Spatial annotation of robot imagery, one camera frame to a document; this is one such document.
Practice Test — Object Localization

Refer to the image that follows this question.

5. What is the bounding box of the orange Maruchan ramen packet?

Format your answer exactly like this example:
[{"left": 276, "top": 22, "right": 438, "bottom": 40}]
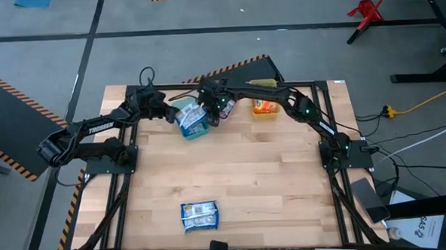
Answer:
[{"left": 252, "top": 98, "right": 280, "bottom": 115}]

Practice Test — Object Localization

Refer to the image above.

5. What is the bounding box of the black aluminium table frame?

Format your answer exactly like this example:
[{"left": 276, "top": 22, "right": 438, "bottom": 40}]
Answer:
[{"left": 64, "top": 67, "right": 389, "bottom": 250}]

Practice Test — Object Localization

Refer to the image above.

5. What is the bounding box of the yellow plastic container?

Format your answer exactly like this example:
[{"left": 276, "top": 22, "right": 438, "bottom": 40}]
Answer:
[{"left": 248, "top": 77, "right": 283, "bottom": 121}]

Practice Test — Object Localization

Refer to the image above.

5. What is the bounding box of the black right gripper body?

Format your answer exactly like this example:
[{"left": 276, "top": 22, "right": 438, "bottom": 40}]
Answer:
[{"left": 198, "top": 83, "right": 231, "bottom": 114}]

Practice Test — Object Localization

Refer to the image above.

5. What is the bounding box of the white cable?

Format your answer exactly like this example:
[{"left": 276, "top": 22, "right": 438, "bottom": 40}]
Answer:
[{"left": 373, "top": 118, "right": 446, "bottom": 164}]

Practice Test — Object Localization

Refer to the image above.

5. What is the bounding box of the green plastic container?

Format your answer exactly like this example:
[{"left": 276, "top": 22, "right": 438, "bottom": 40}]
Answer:
[{"left": 170, "top": 96, "right": 212, "bottom": 142}]

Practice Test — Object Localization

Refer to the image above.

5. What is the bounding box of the white printed paper sheet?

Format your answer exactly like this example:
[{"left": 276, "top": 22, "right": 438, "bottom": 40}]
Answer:
[{"left": 382, "top": 187, "right": 446, "bottom": 250}]

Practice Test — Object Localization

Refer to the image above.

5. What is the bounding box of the black metal beam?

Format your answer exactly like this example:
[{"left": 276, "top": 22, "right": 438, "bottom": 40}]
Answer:
[{"left": 383, "top": 192, "right": 446, "bottom": 250}]

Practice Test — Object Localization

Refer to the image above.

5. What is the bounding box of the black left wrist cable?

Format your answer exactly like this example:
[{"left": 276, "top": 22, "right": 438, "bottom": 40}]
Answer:
[{"left": 137, "top": 66, "right": 157, "bottom": 90}]

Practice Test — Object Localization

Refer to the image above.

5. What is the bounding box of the red metal stand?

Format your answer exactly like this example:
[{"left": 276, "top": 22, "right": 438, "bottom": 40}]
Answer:
[{"left": 344, "top": 0, "right": 400, "bottom": 46}]

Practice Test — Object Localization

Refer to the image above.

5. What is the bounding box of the yellow extension cable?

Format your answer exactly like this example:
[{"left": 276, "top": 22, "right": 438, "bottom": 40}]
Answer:
[{"left": 381, "top": 81, "right": 446, "bottom": 120}]

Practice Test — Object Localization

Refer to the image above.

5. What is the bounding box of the blue floor mat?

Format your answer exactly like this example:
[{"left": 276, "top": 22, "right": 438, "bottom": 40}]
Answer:
[{"left": 12, "top": 0, "right": 55, "bottom": 10}]

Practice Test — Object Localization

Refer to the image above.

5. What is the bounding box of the thin black cable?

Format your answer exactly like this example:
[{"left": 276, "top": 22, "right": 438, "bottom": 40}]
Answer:
[
  {"left": 392, "top": 156, "right": 446, "bottom": 200},
  {"left": 354, "top": 109, "right": 446, "bottom": 147}
]

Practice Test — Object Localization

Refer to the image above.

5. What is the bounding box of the black metal desk frame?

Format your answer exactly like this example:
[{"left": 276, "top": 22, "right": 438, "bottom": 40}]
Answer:
[{"left": 386, "top": 0, "right": 446, "bottom": 85}]

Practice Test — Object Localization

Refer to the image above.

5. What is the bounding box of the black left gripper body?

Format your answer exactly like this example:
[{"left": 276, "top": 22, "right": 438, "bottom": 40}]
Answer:
[{"left": 145, "top": 91, "right": 175, "bottom": 121}]

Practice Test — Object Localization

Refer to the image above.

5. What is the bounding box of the blue Maruchan ramen packet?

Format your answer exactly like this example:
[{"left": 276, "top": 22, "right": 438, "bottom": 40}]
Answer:
[
  {"left": 179, "top": 199, "right": 221, "bottom": 234},
  {"left": 173, "top": 100, "right": 210, "bottom": 139}
]

